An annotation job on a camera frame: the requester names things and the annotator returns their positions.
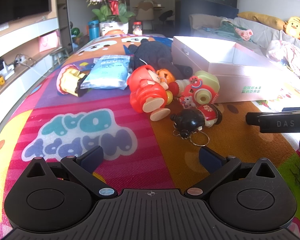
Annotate black ball keychain toy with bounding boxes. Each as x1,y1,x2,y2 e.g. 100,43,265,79
170,108,210,147

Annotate red green toy camera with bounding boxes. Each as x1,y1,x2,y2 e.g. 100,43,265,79
179,70,220,109

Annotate black plush toy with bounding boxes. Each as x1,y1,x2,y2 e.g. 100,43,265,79
128,38,193,80

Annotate white tv cabinet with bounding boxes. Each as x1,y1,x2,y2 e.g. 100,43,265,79
0,17,59,124

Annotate orange pumpkin bottle toy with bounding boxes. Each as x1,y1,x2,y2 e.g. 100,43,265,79
156,69,190,97

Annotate colourful cartoon play mat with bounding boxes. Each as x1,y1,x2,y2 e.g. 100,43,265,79
0,35,300,239

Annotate red doll figure toy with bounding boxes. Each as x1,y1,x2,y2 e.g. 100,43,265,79
127,65,173,121

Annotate grey sofa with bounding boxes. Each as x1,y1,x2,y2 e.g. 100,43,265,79
189,14,300,64

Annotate blue wet wipes pack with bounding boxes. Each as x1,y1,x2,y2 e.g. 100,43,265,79
81,55,132,90

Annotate pink cardboard box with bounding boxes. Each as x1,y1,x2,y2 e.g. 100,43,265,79
171,36,290,103

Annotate yellow duck plush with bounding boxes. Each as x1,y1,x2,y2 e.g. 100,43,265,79
283,16,300,40

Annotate pink white clothes pile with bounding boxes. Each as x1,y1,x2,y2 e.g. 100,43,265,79
266,40,300,79

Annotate purple orchid flower pot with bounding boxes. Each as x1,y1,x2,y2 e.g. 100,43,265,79
87,0,135,36

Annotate dining chair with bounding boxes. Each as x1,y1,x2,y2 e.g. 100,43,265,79
136,1,154,30

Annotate blue water bottle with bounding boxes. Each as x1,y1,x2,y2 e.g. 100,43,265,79
88,20,100,40

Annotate mustard yellow pillow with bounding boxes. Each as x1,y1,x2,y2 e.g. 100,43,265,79
237,11,285,30

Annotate green clothes on sofa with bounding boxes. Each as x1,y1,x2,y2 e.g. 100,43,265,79
203,20,254,41

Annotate red mushroom figure toy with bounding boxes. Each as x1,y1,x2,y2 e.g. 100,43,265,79
198,103,223,127

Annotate pink yellow cup toy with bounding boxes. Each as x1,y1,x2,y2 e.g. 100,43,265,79
56,64,88,97

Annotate red lid glass jar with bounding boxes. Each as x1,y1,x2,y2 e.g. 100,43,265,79
133,21,143,35

